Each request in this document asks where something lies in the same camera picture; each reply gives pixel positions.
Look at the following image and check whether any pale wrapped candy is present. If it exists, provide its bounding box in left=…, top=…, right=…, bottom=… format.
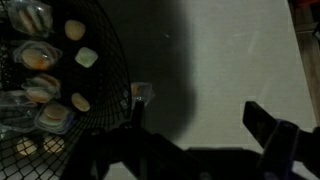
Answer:
left=7, top=0, right=55, bottom=38
left=33, top=101, right=75, bottom=136
left=21, top=72, right=62, bottom=104
left=12, top=40, right=64, bottom=71

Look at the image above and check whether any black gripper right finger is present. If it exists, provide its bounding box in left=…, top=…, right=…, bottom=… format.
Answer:
left=242, top=101, right=320, bottom=180

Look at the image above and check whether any clear plastic wrapper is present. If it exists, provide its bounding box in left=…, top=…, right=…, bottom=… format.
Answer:
left=0, top=89, right=38, bottom=133

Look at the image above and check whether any small yellow candy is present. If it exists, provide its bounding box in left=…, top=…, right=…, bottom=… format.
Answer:
left=63, top=19, right=87, bottom=42
left=70, top=92, right=92, bottom=113
left=74, top=46, right=100, bottom=69
left=15, top=137, right=38, bottom=157
left=42, top=134, right=66, bottom=154

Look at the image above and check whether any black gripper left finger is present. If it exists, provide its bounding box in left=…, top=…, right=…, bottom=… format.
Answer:
left=59, top=99, right=208, bottom=180

